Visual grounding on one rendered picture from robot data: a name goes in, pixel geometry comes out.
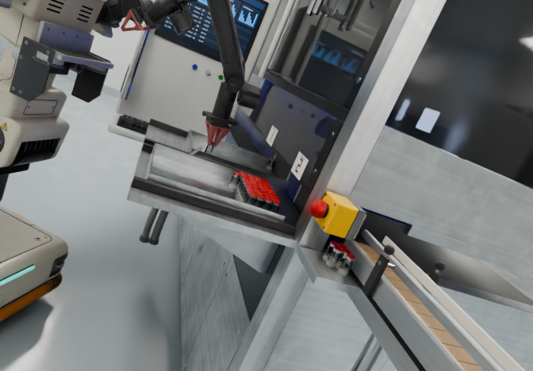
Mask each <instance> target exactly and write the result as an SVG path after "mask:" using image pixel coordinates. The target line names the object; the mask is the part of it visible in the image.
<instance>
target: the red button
mask: <svg viewBox="0 0 533 371"><path fill-rule="evenodd" d="M326 209H327V204H326V202H325V201H323V200H321V199H317V200H315V201H314V202H313V204H312V206H311V210H310V212H311V215H312V216H313V217H316V218H318V219H320V218H321V217H323V216H324V214H325V212H326Z"/></svg>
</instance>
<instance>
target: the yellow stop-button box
mask: <svg viewBox="0 0 533 371"><path fill-rule="evenodd" d="M323 201H325V202H326V204H327V209H326V212H325V214H324V216H323V217H321V218H320V219H318V218H316V217H314V219H315V220H316V222H317V223H318V224H319V225H320V227H321V228H322V230H323V231H324V232H326V233H328V234H331V235H335V236H339V237H341V238H345V239H347V240H350V241H352V239H353V238H354V236H355V234H356V232H357V230H358V229H359V226H360V224H361V223H362V220H363V218H364V216H365V215H366V212H365V211H364V210H363V209H362V208H361V207H360V206H359V205H358V204H357V203H356V202H354V201H353V200H352V199H350V198H346V197H343V196H340V195H338V194H335V193H331V192H326V194H325V195H324V198H323Z"/></svg>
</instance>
